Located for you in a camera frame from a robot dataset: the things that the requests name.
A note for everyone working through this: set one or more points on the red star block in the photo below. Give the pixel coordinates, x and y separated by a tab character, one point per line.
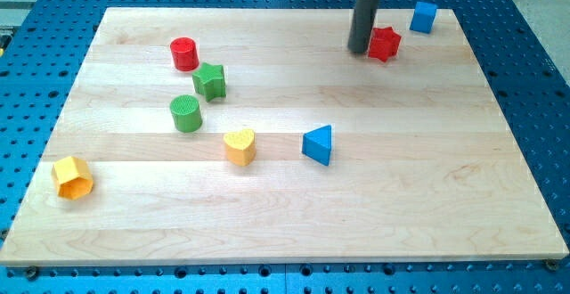
384	43

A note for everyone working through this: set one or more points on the yellow hexagon block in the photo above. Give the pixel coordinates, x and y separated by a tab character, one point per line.
72	178

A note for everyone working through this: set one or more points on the blue triangle block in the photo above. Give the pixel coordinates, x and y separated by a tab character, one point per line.
317	144

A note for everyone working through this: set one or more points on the yellow heart block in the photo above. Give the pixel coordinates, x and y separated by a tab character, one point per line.
240	147

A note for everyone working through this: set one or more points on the green star block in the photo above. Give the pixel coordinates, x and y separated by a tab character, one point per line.
209	81

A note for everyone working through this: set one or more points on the light wooden board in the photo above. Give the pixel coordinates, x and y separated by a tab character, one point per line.
423	164

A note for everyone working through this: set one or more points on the green cylinder block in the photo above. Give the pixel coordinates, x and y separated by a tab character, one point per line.
185	111

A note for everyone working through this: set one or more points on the red cylinder block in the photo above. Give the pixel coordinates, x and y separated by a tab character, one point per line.
184	53

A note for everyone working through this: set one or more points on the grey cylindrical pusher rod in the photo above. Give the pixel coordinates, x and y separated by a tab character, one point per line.
361	25

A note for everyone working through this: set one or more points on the blue cube block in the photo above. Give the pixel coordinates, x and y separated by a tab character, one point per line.
423	17

